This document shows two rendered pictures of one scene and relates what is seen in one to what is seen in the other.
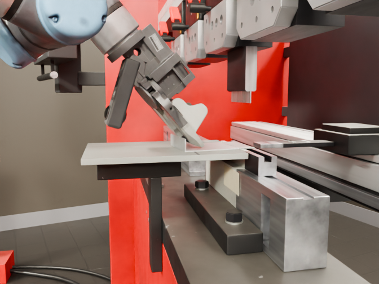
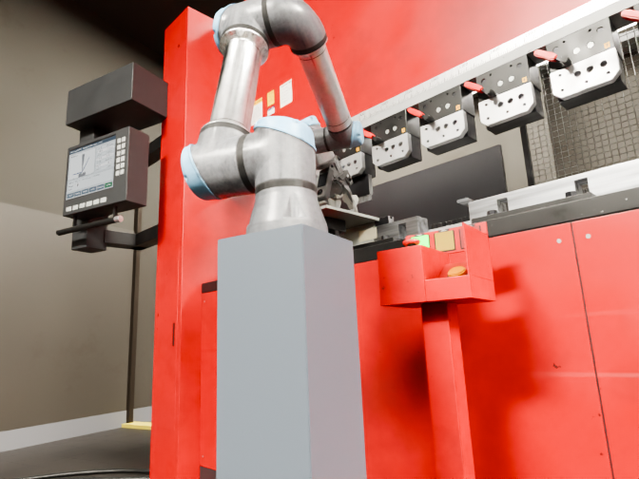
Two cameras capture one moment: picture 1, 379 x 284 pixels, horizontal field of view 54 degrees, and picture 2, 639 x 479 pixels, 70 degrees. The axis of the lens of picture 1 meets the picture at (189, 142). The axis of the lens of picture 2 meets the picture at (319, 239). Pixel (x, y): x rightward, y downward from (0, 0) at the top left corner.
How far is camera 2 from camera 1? 1.20 m
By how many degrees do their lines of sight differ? 39
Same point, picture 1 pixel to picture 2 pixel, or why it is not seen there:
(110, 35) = (328, 155)
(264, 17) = (396, 154)
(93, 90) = (40, 277)
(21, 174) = not seen: outside the picture
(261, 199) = (398, 226)
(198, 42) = not seen: hidden behind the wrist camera
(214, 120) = not seen: hidden behind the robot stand
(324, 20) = (417, 157)
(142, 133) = (209, 271)
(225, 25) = (359, 162)
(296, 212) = (419, 221)
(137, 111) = (206, 252)
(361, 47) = (371, 207)
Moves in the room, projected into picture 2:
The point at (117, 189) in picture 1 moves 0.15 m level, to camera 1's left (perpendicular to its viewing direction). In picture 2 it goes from (187, 319) to (152, 320)
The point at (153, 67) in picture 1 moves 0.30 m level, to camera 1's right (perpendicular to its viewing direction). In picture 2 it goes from (337, 175) to (402, 187)
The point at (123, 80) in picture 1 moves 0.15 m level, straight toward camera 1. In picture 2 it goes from (329, 177) to (363, 162)
